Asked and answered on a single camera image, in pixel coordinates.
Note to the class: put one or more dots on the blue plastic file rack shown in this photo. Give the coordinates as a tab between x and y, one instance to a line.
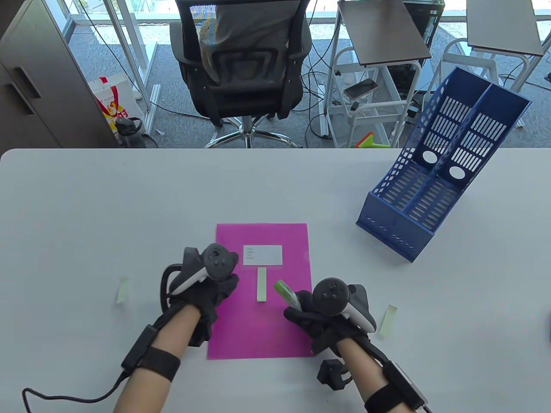
396	234

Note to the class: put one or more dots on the green glue stick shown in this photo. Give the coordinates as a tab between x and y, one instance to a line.
283	289

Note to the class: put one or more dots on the brown-top side table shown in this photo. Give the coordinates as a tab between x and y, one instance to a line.
503	26
383	34

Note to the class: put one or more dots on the black computer tower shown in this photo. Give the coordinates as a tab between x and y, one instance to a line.
430	21

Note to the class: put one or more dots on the white power strip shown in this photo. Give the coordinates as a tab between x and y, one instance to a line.
324	125

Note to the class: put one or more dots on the black mesh office chair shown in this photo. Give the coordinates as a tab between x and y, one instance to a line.
245	94

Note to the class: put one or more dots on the black wrist sensor box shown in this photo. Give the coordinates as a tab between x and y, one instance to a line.
404	384
138	347

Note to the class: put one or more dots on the red and white shopping bag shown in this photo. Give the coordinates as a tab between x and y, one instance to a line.
112	103

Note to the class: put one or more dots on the tall storage cabinet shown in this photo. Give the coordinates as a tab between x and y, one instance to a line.
43	86

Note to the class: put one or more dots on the white metal table frame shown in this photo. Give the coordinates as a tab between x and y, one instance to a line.
151	107

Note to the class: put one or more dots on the pad of green sticky notes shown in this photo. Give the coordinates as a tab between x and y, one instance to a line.
261	286

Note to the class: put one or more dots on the green and red plastic tool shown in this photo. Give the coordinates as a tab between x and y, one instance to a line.
371	143

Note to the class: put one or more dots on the black water bottle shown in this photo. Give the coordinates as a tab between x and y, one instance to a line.
129	133

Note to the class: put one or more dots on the person's right hand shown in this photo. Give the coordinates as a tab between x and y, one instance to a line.
320	329

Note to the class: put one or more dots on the person's left forearm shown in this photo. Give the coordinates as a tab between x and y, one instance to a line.
172	340

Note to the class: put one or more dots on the person's left hand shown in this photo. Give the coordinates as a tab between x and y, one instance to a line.
206	297

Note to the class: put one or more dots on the black handheld controller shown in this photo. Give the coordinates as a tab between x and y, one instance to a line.
219	260
329	296

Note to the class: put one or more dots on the green sticky note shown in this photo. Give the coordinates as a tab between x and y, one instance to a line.
387	322
122	291

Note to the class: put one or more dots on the pink L-shaped folder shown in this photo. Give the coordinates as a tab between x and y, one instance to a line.
258	335

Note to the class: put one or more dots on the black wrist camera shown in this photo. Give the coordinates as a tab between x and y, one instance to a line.
332	374
199	335

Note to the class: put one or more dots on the white rolling cart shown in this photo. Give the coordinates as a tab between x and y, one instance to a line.
387	107

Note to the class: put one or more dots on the black smartphone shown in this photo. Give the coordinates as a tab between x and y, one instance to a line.
360	89

